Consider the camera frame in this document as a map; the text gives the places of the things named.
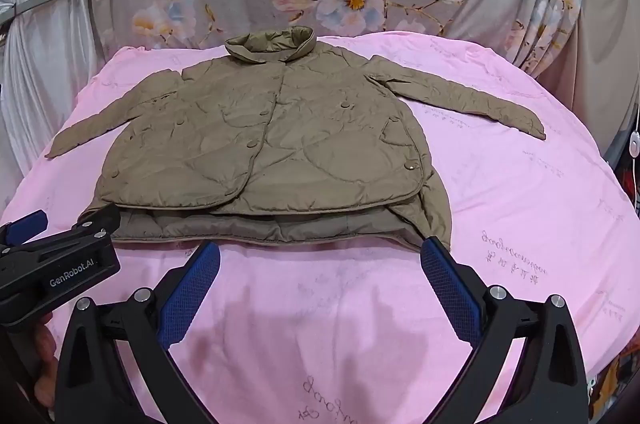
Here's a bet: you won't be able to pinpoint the colourful printed cloth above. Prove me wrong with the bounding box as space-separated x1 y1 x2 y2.
585 344 632 415

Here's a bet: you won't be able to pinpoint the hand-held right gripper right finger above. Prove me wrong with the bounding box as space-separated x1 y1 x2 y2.
420 236 588 424

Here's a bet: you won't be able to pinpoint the white cable with switch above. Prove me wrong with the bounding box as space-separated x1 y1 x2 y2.
627 99 640 215

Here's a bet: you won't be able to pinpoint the pink printed blanket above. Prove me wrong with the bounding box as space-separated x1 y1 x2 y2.
0 33 640 424

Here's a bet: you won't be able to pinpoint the olive quilted jacket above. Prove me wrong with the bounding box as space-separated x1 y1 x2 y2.
44 29 547 252

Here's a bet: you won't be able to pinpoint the person's left hand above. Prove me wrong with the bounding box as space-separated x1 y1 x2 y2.
30 311 58 410

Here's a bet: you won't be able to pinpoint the white curtain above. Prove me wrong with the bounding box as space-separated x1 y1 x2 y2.
0 0 116 185

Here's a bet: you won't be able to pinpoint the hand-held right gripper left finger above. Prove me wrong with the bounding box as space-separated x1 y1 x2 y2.
54 241 222 424

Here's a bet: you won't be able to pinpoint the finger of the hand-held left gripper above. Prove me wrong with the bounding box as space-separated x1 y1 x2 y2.
75 204 122 241
0 210 49 250

